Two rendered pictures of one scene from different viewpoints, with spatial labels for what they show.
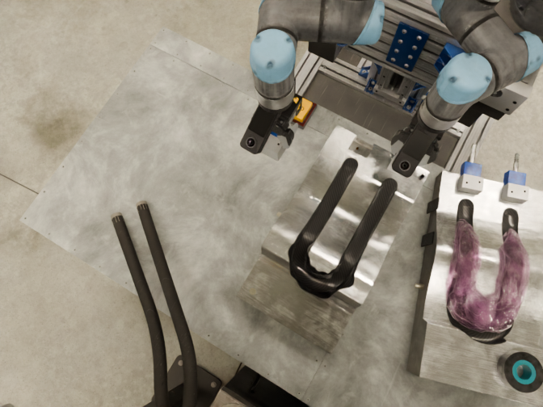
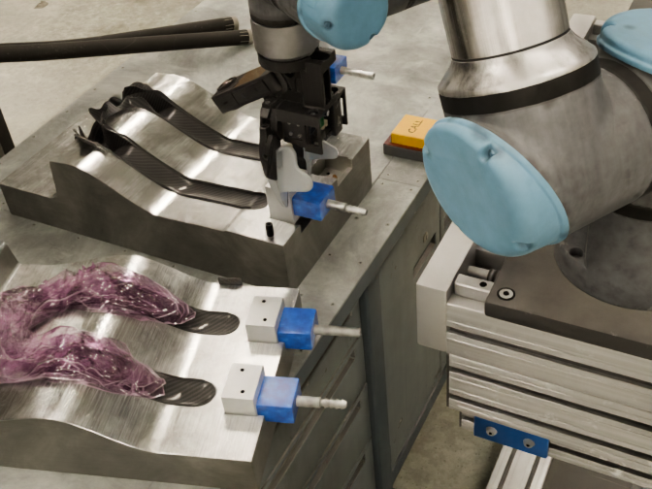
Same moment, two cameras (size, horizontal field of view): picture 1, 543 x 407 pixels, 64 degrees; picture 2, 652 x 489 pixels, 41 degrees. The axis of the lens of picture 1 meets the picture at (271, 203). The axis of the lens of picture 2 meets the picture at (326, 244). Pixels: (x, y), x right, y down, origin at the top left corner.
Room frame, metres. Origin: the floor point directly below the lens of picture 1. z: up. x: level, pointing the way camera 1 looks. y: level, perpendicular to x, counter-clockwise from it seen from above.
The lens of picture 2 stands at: (0.22, -1.24, 1.59)
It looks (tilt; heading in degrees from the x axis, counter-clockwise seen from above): 40 degrees down; 81
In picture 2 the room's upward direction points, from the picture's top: 6 degrees counter-clockwise
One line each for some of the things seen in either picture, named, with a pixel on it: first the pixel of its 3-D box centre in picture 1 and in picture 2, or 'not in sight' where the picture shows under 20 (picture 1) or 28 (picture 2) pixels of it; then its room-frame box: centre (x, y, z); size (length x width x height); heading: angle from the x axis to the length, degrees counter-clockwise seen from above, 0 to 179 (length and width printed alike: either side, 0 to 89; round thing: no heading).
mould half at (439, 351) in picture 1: (483, 279); (74, 351); (0.02, -0.47, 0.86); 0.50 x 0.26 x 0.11; 157
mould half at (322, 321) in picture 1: (334, 233); (180, 165); (0.18, -0.14, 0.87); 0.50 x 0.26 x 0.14; 140
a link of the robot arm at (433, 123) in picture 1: (439, 108); (287, 29); (0.34, -0.35, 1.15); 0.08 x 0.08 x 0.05
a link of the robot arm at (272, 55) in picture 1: (273, 64); not in sight; (0.43, -0.04, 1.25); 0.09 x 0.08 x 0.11; 165
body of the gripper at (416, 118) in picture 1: (429, 124); (299, 94); (0.34, -0.35, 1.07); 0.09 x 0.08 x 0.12; 140
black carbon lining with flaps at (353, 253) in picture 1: (343, 226); (179, 143); (0.19, -0.16, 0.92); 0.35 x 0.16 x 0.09; 140
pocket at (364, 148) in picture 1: (360, 148); (331, 176); (0.39, -0.25, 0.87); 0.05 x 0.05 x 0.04; 50
